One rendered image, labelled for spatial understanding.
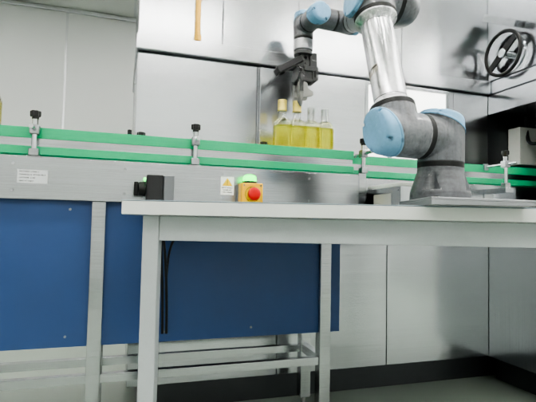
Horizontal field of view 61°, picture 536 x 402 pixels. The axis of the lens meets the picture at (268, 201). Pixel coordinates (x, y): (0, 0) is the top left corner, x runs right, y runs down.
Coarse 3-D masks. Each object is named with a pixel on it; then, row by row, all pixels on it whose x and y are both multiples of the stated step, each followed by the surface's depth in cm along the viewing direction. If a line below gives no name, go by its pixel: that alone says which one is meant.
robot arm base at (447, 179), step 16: (432, 160) 114; (448, 160) 113; (416, 176) 118; (432, 176) 114; (448, 176) 112; (464, 176) 114; (416, 192) 115; (432, 192) 112; (448, 192) 111; (464, 192) 112
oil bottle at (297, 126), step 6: (294, 120) 168; (300, 120) 169; (294, 126) 168; (300, 126) 168; (294, 132) 168; (300, 132) 168; (294, 138) 168; (300, 138) 168; (294, 144) 168; (300, 144) 168
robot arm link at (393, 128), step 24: (360, 0) 122; (384, 0) 121; (360, 24) 125; (384, 24) 120; (384, 48) 118; (384, 72) 115; (384, 96) 113; (408, 96) 112; (384, 120) 108; (408, 120) 109; (384, 144) 109; (408, 144) 110
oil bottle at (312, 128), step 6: (312, 120) 171; (306, 126) 170; (312, 126) 170; (318, 126) 171; (306, 132) 169; (312, 132) 170; (318, 132) 171; (306, 138) 169; (312, 138) 170; (318, 138) 171; (306, 144) 169; (312, 144) 170; (318, 144) 170
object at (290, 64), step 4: (300, 56) 170; (292, 60) 169; (296, 60) 169; (300, 60) 170; (284, 64) 168; (288, 64) 168; (292, 64) 169; (296, 64) 169; (276, 68) 168; (280, 68) 167; (284, 68) 168; (288, 68) 168; (292, 68) 173; (276, 72) 169; (280, 72) 167; (284, 72) 169
